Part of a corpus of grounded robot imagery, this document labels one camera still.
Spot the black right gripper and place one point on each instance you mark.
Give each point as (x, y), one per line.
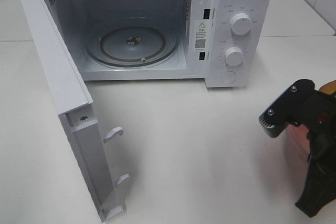
(301, 104)

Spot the pink round plate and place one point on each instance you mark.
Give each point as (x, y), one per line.
(298, 137)

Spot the burger with sesame bun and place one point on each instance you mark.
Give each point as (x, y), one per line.
(329, 88)

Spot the white microwave door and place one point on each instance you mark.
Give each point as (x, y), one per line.
(73, 104)

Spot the lower white timer knob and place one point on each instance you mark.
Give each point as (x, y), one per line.
(234, 56)

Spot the upper white power knob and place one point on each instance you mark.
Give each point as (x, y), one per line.
(240, 23)

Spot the white microwave oven body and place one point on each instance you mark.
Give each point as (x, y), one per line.
(203, 30)

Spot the glass microwave turntable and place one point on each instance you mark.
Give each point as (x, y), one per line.
(131, 42)

